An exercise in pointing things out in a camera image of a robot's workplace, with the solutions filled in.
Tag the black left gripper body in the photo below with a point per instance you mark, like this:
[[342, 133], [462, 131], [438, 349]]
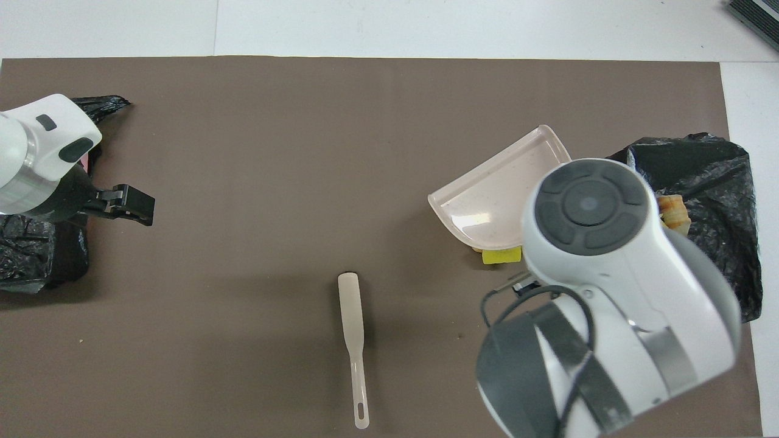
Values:
[[73, 198]]

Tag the beige hand brush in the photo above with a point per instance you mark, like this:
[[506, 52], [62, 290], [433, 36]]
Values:
[[352, 316]]

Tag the beige plastic dustpan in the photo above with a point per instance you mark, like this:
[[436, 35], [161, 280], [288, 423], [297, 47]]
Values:
[[487, 201]]

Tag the yellow sponge piece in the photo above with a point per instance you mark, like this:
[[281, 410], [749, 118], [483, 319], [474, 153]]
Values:
[[502, 257]]

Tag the pale crusty bread chunk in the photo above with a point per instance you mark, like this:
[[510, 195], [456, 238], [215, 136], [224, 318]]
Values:
[[672, 210]]

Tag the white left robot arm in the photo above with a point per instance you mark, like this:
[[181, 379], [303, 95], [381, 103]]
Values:
[[36, 152]]

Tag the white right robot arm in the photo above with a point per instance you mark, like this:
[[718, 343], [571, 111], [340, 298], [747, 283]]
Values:
[[608, 274]]

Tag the black bag lined pink bin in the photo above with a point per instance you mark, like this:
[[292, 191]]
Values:
[[30, 255]]

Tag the brown table mat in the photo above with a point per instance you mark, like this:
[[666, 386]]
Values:
[[243, 182]]

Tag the dark grey ribbed box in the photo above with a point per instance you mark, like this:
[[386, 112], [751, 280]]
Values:
[[761, 15]]

